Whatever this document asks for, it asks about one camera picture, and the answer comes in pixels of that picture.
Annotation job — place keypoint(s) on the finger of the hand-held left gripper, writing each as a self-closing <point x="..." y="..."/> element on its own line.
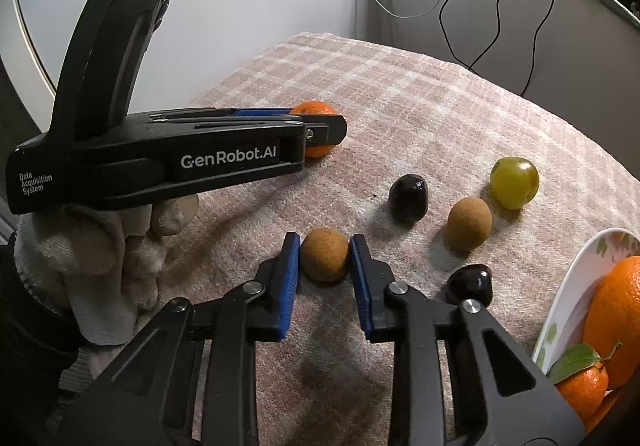
<point x="330" y="128"/>
<point x="260" y="112"/>

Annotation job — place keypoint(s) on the green plum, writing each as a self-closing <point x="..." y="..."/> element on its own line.
<point x="515" y="182"/>

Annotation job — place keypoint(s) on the small tangerine with leaf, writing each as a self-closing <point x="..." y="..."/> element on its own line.
<point x="582" y="391"/>

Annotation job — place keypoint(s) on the brown kiwi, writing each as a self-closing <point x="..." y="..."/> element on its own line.
<point x="469" y="224"/>
<point x="325" y="253"/>

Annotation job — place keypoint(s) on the large orange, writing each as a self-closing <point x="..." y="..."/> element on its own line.
<point x="620" y="321"/>

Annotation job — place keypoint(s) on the floral white plate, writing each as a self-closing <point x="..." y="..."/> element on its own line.
<point x="565" y="296"/>

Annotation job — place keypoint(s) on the pink plaid tablecloth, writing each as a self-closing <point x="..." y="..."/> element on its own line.
<point x="400" y="101"/>

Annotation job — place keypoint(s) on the person's left hand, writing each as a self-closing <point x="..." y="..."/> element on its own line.
<point x="75" y="246"/>

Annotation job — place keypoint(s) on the person's left forearm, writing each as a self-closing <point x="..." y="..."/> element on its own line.
<point x="30" y="351"/>

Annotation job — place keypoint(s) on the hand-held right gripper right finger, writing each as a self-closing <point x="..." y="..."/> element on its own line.
<point x="361" y="291"/>

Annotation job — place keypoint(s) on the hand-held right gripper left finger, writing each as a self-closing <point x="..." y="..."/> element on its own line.
<point x="290" y="286"/>

